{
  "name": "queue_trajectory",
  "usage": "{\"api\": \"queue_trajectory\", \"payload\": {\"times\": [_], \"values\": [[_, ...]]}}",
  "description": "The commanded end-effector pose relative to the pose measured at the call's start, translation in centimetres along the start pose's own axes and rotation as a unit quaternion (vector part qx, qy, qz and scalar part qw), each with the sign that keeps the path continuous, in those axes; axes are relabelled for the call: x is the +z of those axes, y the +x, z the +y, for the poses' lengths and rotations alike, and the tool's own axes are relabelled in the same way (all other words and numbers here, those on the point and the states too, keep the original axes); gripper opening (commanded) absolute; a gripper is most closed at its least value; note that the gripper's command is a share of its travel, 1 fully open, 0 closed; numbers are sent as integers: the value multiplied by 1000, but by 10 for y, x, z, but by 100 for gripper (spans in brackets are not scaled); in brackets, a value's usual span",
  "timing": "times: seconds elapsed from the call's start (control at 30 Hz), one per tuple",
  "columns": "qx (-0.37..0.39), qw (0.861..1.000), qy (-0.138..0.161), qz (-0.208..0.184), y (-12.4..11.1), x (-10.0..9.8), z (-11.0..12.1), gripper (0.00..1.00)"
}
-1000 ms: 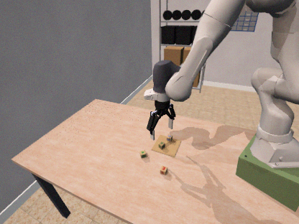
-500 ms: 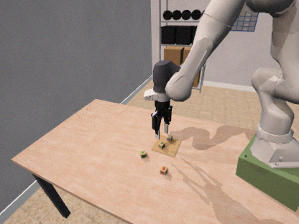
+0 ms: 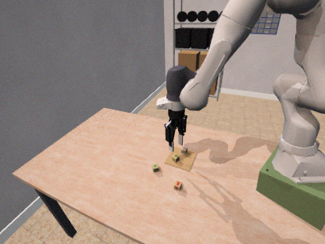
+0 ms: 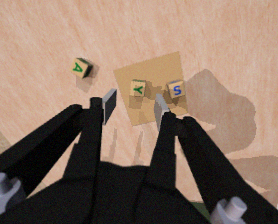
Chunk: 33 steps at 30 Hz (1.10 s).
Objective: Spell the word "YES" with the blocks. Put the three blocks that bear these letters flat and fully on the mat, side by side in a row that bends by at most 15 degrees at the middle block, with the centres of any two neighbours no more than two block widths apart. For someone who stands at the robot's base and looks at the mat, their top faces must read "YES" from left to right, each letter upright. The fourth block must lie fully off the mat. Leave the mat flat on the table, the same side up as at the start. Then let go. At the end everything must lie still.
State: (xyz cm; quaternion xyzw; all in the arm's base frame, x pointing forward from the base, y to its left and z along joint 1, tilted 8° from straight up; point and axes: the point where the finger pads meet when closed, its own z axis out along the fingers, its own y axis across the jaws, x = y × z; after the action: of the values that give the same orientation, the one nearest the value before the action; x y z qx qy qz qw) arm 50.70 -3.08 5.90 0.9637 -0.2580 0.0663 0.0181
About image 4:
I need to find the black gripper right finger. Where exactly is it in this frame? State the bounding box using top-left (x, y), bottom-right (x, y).
top-left (134, 93), bottom-right (278, 224)

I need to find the tan flat mat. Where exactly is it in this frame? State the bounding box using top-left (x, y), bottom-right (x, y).
top-left (114, 51), bottom-right (188, 126)

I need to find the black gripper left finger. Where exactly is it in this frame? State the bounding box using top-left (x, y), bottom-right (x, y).
top-left (0, 88), bottom-right (117, 224)

